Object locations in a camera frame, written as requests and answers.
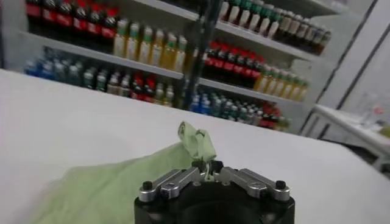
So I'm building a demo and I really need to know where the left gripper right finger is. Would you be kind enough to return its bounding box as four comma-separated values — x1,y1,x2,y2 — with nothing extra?
211,159,292,202

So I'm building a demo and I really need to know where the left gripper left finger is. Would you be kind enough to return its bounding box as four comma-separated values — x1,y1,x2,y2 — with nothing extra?
138,160,211,203

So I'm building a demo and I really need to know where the light green printed t-shirt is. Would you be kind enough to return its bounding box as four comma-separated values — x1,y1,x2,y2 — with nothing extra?
29,121,219,224

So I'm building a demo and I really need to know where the small red cap cola bottle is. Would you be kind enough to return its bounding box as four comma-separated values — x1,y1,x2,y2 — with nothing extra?
269,108,281,130
258,105,272,128
130,74,144,100
143,77,156,103

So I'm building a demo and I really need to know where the small green tinted water bottle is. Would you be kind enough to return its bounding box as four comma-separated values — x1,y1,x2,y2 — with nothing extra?
66,64,82,86
221,102,232,120
53,62,67,83
210,99,222,118

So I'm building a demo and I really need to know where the small blue water bottle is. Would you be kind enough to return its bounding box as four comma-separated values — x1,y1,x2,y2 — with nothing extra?
24,59,39,77
189,96,201,113
38,60,54,80
199,97,211,116

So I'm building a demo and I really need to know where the white side table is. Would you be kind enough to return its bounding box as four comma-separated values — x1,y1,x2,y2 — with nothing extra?
300,103,390,174

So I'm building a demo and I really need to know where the clear bottle red label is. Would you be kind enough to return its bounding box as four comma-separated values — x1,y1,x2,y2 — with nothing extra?
367,100,388,128

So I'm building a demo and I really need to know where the rounded greenish grey object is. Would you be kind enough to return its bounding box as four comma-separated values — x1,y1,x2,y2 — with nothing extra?
377,123,390,139

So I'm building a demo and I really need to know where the beige label dark tea bottle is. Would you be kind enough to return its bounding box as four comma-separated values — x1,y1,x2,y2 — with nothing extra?
275,12,293,42
310,26,325,53
318,30,333,56
294,18,310,48
286,15,302,45
303,23,317,51

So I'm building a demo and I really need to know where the green cap dark tea bottle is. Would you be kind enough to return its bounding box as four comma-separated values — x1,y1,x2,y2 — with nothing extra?
238,0,252,28
258,4,272,35
267,8,283,39
228,0,241,24
248,1,263,32
218,0,231,21

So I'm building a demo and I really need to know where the black wall frame post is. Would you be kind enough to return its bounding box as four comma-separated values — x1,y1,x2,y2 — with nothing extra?
300,0,380,135
335,30,390,110

